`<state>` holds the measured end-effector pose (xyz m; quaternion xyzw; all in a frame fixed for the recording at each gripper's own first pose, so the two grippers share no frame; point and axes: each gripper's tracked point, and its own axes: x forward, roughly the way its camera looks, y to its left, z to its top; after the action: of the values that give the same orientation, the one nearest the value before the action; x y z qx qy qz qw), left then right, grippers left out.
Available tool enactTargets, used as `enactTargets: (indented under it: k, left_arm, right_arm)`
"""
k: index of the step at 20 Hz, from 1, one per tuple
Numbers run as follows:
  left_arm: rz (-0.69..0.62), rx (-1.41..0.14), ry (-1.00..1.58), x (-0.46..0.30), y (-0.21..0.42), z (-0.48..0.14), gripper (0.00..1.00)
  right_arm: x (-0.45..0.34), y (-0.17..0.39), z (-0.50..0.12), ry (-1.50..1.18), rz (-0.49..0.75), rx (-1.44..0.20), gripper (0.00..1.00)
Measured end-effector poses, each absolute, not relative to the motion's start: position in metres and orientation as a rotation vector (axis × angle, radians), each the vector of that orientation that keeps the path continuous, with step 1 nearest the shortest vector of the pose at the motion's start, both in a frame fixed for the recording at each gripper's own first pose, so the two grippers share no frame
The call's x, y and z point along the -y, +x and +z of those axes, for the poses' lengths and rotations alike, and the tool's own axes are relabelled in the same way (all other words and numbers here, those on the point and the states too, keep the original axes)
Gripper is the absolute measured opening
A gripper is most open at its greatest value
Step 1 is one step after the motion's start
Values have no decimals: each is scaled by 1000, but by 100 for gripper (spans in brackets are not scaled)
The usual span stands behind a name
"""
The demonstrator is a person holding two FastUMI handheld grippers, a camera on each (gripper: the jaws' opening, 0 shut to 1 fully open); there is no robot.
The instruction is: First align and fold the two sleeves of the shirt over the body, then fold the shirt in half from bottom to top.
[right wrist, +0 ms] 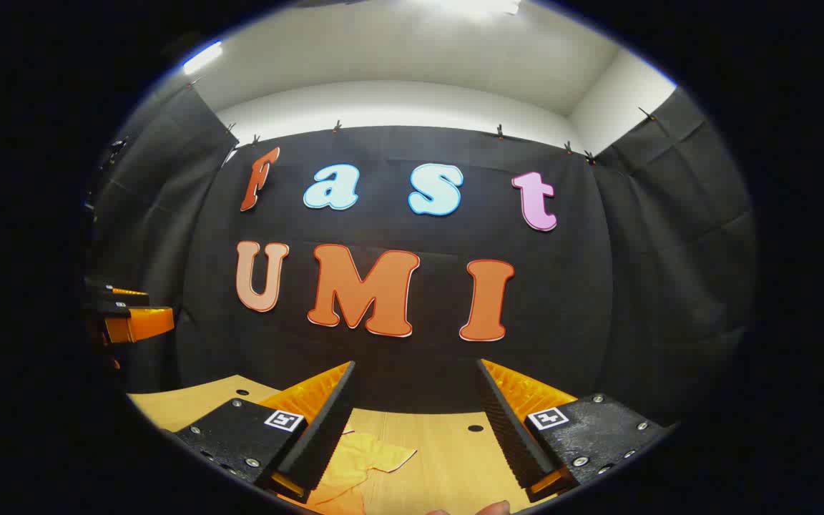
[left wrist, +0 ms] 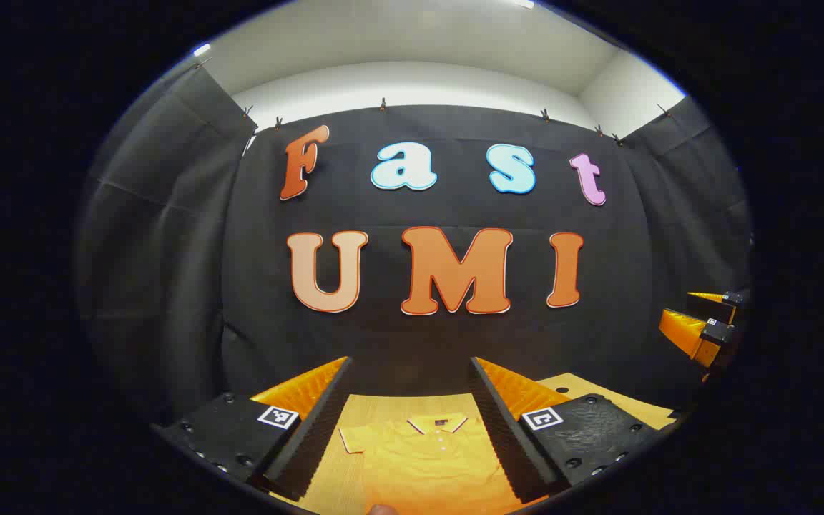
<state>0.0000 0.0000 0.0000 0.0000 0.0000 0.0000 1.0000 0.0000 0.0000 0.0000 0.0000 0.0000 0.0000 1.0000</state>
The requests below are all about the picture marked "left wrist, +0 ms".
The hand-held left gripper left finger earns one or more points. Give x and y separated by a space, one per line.
312 436

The black backdrop cloth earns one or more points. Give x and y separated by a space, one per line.
419 343

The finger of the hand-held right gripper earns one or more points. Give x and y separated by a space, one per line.
691 335
730 298

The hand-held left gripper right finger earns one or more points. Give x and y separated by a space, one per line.
508 436

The ceiling light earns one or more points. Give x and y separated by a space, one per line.
201 49
523 3

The orange T-shirt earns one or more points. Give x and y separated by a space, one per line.
426 465

